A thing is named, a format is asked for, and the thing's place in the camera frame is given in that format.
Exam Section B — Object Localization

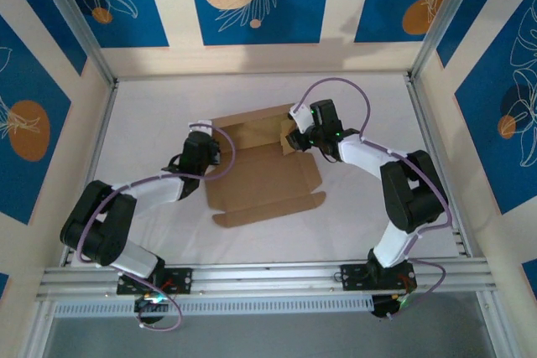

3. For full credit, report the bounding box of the brown cardboard box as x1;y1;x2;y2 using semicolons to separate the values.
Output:
204;102;327;230

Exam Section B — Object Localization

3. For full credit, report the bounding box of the aluminium table side rail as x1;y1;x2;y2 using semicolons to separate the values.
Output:
404;72;475;261
58;80;121;269

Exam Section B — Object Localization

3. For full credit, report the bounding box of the short aluminium frame bar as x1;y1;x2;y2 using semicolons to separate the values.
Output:
476;290;511;358
20;298;55;358

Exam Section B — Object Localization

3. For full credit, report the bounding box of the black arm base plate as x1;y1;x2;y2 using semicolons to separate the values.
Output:
340;263;416;292
116;267;195;296

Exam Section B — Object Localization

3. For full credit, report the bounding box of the aluminium frame post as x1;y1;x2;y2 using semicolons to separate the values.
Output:
409;0;490;82
29;0;118;86

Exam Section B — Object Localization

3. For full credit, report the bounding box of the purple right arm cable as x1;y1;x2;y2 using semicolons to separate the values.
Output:
301;76;454;320

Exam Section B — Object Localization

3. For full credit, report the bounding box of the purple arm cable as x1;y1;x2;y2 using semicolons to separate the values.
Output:
301;76;454;320
75;122;236;333

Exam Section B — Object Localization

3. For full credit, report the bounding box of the wide aluminium mounting rail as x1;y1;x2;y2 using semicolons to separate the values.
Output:
35;257;498;303

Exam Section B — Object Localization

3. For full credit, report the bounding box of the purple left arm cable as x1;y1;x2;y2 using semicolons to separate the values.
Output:
75;122;236;333

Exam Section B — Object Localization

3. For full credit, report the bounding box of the grey slotted cable duct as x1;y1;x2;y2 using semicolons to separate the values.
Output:
52;294;374;317

